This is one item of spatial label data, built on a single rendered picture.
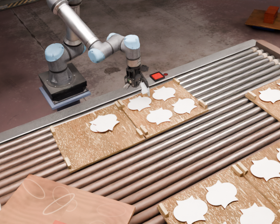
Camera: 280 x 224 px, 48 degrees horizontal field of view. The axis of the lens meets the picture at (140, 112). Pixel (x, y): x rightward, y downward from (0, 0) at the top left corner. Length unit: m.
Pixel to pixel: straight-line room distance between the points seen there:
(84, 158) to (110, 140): 0.17
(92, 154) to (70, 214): 0.40
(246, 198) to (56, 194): 0.79
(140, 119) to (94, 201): 0.62
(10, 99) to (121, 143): 2.37
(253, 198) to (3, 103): 2.98
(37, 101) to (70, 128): 1.92
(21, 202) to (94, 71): 2.73
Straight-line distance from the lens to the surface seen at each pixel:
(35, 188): 1.42
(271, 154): 1.64
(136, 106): 1.82
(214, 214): 1.39
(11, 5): 6.32
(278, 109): 1.90
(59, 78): 2.05
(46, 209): 1.34
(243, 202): 1.44
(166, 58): 4.05
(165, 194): 1.45
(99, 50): 1.58
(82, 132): 1.73
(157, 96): 1.89
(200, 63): 2.24
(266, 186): 1.51
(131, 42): 1.58
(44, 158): 1.69
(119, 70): 3.88
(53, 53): 1.97
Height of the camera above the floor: 2.11
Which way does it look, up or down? 41 degrees down
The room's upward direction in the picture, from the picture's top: 5 degrees counter-clockwise
